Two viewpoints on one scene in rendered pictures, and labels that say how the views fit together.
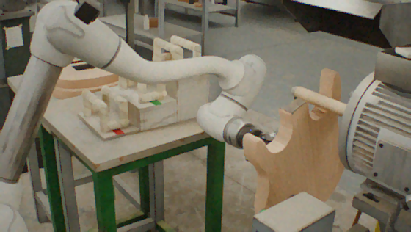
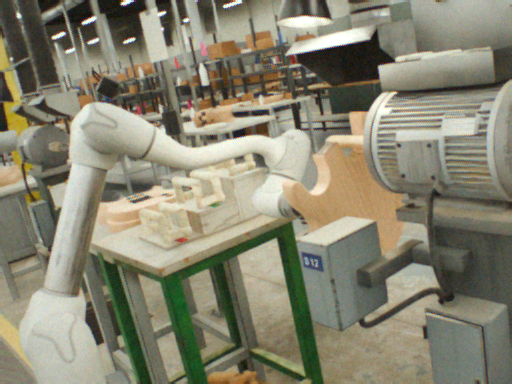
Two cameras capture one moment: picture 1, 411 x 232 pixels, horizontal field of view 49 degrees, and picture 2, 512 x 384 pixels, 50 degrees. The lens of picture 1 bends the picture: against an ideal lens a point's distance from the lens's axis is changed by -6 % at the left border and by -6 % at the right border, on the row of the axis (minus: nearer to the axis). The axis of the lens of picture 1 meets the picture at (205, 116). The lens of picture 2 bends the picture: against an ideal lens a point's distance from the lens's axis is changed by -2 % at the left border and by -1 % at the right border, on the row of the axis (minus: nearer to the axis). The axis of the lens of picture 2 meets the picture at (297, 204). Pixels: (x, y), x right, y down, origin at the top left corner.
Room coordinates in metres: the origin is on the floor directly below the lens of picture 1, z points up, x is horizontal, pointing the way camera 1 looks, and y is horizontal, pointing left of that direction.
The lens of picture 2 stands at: (-0.32, -0.13, 1.49)
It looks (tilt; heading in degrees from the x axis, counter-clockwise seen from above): 15 degrees down; 0
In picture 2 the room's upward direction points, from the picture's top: 11 degrees counter-clockwise
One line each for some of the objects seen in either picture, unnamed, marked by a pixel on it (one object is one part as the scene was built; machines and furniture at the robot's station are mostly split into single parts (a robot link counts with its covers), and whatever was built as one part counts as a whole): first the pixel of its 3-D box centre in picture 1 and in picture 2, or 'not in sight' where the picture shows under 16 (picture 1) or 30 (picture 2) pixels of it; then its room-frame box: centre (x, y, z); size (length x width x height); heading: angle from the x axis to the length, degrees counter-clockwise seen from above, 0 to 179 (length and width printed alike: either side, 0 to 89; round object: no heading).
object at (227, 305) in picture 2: (145, 172); (228, 298); (2.12, 0.30, 0.45); 0.05 x 0.05 x 0.90; 39
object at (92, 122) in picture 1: (106, 122); (170, 236); (1.66, 0.38, 0.94); 0.27 x 0.15 x 0.01; 36
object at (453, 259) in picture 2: not in sight; (441, 257); (0.79, -0.41, 1.02); 0.13 x 0.04 x 0.04; 39
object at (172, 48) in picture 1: (167, 46); not in sight; (1.81, 0.15, 1.20); 0.20 x 0.03 x 0.03; 35
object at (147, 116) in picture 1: (142, 104); (203, 213); (1.75, 0.25, 0.98); 0.27 x 0.16 x 0.09; 36
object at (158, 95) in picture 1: (153, 95); (211, 199); (1.67, 0.20, 1.04); 0.11 x 0.03 x 0.03; 126
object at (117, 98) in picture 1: (114, 95); (171, 208); (1.68, 0.35, 1.04); 0.20 x 0.03 x 0.03; 35
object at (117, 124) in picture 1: (115, 125); (177, 234); (1.58, 0.33, 0.96); 0.11 x 0.03 x 0.03; 126
